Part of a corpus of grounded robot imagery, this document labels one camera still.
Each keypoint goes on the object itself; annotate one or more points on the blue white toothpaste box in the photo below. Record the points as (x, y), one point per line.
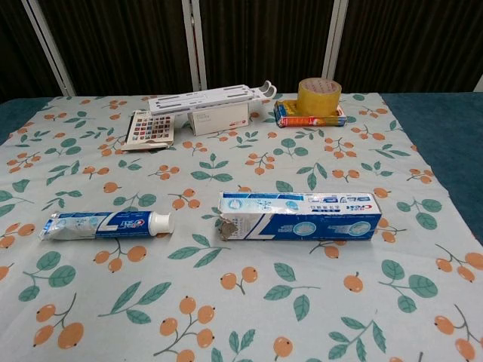
(302, 226)

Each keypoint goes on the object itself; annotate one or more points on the blue white toothpaste tube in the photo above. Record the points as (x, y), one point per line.
(105, 226)

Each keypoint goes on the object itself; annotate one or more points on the small white cardboard box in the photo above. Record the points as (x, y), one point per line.
(219, 120)

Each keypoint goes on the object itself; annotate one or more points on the colourful flat small box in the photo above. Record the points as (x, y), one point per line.
(313, 121)

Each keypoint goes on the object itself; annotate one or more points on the white plastic folding stand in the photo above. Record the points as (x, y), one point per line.
(196, 100)

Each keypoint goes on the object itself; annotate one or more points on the card with colourful squares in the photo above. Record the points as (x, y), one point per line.
(151, 128)

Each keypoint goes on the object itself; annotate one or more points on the yellow packing tape roll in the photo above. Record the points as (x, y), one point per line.
(319, 100)

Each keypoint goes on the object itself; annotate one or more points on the orange fruit print tablecloth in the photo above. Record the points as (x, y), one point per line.
(241, 301)

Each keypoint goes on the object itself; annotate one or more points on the white screen frame post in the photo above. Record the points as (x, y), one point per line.
(193, 45)
(479, 81)
(49, 45)
(334, 45)

